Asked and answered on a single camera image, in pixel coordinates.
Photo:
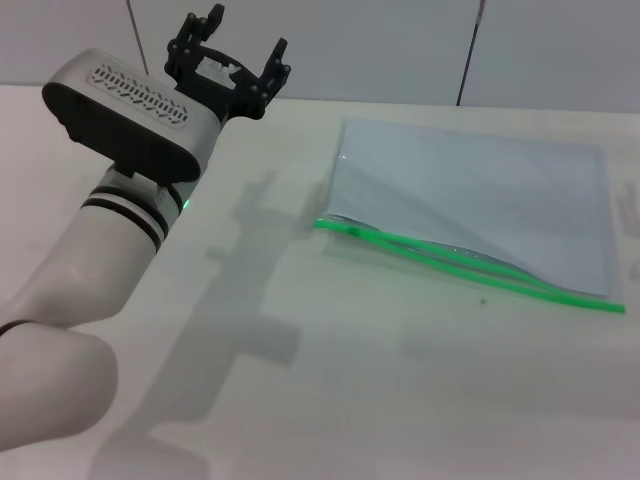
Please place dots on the green zipper slider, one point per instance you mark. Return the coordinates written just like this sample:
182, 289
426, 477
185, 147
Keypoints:
353, 232

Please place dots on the clear green-zipper document bag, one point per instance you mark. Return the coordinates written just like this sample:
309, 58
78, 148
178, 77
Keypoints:
500, 225

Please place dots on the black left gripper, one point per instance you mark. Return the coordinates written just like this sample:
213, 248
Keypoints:
220, 85

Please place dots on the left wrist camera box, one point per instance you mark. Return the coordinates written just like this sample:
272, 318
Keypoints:
130, 125

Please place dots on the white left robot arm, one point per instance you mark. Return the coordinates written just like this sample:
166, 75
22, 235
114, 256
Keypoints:
75, 275

